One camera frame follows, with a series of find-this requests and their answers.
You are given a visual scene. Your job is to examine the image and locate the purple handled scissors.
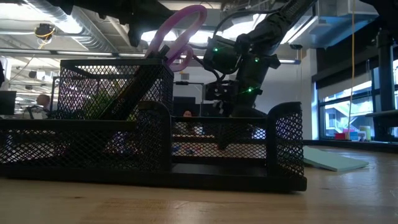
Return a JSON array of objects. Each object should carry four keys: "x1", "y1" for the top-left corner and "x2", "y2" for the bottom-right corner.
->
[{"x1": 99, "y1": 4, "x2": 208, "y2": 121}]

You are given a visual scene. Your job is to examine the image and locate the black ceiling camera dome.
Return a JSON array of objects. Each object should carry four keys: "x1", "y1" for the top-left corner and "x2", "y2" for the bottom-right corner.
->
[{"x1": 34, "y1": 23, "x2": 57, "y2": 41}]

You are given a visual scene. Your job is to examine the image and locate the black vertical pole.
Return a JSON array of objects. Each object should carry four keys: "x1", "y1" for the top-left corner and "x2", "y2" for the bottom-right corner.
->
[{"x1": 377, "y1": 29, "x2": 396, "y2": 112}]

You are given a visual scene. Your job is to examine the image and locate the black background monitor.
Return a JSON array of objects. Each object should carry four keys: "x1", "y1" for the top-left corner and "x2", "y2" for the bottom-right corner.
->
[{"x1": 173, "y1": 96, "x2": 197, "y2": 118}]

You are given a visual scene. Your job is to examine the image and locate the black background screen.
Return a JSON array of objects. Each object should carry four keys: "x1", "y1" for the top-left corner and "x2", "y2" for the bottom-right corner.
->
[{"x1": 0, "y1": 90, "x2": 17, "y2": 116}]

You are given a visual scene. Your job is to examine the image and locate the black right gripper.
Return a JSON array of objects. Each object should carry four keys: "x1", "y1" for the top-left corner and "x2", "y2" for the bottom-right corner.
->
[{"x1": 216, "y1": 102, "x2": 269, "y2": 151}]

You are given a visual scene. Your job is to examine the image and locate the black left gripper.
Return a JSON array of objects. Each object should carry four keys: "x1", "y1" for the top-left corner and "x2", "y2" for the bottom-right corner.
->
[{"x1": 93, "y1": 0, "x2": 177, "y2": 48}]

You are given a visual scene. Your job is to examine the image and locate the long ceiling light strip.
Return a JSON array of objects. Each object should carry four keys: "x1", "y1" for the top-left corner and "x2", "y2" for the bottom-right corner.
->
[{"x1": 0, "y1": 48, "x2": 301, "y2": 65}]

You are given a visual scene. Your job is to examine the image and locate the black metal table frame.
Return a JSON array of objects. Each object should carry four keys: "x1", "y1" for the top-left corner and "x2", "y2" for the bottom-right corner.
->
[{"x1": 303, "y1": 139, "x2": 398, "y2": 154}]

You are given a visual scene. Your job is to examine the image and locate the black background camera stand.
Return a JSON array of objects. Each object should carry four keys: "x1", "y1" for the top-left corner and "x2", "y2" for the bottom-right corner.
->
[{"x1": 173, "y1": 80, "x2": 205, "y2": 108}]

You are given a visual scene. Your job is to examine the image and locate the black mesh desk organizer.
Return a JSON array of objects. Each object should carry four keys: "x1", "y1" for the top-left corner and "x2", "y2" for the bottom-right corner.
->
[{"x1": 0, "y1": 58, "x2": 308, "y2": 192}]

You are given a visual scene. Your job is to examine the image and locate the dark grey desk with pole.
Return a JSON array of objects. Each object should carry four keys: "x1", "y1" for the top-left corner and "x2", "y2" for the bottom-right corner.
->
[{"x1": 366, "y1": 109, "x2": 398, "y2": 142}]

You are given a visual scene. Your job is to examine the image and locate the green sticky note pad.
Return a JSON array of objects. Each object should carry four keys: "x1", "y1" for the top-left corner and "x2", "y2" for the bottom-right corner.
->
[{"x1": 303, "y1": 145, "x2": 370, "y2": 172}]

